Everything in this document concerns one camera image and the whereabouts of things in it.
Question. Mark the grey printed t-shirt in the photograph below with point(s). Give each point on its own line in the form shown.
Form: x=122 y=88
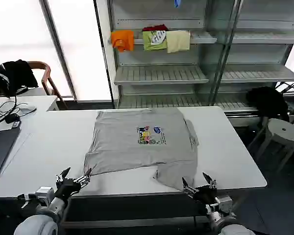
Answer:
x=127 y=147

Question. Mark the black power adapter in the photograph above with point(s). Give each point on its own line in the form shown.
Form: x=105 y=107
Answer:
x=11 y=118

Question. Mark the white computer mouse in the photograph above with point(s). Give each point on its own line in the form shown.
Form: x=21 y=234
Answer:
x=28 y=109

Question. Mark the black jacket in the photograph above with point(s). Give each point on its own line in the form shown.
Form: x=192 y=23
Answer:
x=17 y=73

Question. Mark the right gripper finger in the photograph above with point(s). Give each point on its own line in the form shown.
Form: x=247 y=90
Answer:
x=188 y=189
x=212 y=183

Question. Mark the small dark phone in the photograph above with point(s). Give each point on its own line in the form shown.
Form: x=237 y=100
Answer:
x=15 y=124

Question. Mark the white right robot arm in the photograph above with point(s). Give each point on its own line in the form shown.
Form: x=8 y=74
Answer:
x=226 y=220

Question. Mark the grey window frame post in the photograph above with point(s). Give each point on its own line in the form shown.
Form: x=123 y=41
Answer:
x=60 y=51

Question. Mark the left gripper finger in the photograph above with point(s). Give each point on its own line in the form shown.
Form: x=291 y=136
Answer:
x=83 y=180
x=61 y=177

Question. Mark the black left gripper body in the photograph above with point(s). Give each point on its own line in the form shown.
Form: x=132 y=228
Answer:
x=67 y=187

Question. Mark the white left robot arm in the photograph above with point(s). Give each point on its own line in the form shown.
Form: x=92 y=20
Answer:
x=47 y=215

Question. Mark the dark grey laptop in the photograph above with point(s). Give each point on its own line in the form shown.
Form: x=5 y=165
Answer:
x=0 y=149

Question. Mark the brown wooden chair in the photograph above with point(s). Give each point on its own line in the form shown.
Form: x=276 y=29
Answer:
x=47 y=73

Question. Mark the white round stool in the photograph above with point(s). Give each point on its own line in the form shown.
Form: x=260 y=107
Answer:
x=281 y=132

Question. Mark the grey metal shelf rack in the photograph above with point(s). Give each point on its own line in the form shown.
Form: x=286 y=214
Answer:
x=161 y=76

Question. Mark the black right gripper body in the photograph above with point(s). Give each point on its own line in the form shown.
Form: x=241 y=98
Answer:
x=205 y=194

